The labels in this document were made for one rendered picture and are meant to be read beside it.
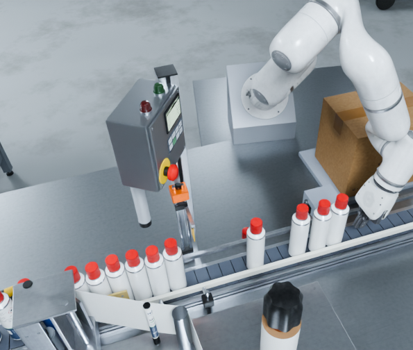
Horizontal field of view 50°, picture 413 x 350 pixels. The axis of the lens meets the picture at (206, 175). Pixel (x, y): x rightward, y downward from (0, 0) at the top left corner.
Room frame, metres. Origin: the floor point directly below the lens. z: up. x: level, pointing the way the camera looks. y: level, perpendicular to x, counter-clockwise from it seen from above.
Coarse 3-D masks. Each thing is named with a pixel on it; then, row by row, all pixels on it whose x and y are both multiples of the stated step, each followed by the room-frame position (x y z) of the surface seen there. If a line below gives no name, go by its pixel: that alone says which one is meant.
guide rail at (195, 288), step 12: (396, 228) 0.84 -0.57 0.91; (408, 228) 0.84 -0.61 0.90; (348, 240) 0.81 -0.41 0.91; (360, 240) 0.80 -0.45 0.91; (312, 252) 0.77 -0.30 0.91; (324, 252) 0.78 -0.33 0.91; (276, 264) 0.74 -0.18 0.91; (288, 264) 0.75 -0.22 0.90; (228, 276) 0.71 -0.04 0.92; (240, 276) 0.71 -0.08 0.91; (192, 288) 0.68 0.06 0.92; (144, 300) 0.66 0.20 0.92; (156, 300) 0.66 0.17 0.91
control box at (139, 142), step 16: (144, 80) 0.88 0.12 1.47; (128, 96) 0.82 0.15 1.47; (144, 96) 0.81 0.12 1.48; (160, 96) 0.81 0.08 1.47; (112, 112) 0.76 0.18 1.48; (128, 112) 0.76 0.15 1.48; (160, 112) 0.76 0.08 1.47; (112, 128) 0.73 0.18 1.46; (128, 128) 0.72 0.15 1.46; (144, 128) 0.71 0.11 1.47; (160, 128) 0.75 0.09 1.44; (112, 144) 0.74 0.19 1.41; (128, 144) 0.72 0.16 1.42; (144, 144) 0.71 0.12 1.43; (160, 144) 0.74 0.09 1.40; (176, 144) 0.81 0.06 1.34; (128, 160) 0.73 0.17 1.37; (144, 160) 0.71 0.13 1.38; (160, 160) 0.72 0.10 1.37; (176, 160) 0.80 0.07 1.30; (128, 176) 0.73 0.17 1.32; (144, 176) 0.71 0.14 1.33; (160, 176) 0.71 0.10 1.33
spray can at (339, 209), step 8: (336, 200) 0.83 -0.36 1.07; (344, 200) 0.82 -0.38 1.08; (336, 208) 0.82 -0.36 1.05; (344, 208) 0.81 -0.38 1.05; (336, 216) 0.81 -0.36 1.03; (344, 216) 0.81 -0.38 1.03; (336, 224) 0.81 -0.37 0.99; (344, 224) 0.81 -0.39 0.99; (328, 232) 0.82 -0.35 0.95; (336, 232) 0.81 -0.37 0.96; (328, 240) 0.81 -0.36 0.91; (336, 240) 0.80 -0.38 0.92
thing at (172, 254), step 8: (168, 240) 0.73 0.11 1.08; (168, 248) 0.70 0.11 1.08; (176, 248) 0.71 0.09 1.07; (168, 256) 0.70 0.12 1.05; (176, 256) 0.70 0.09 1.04; (168, 264) 0.70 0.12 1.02; (176, 264) 0.69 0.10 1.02; (168, 272) 0.70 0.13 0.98; (176, 272) 0.69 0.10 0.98; (184, 272) 0.71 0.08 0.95; (168, 280) 0.71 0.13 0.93; (176, 280) 0.69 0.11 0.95; (184, 280) 0.70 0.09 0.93; (176, 288) 0.69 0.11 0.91
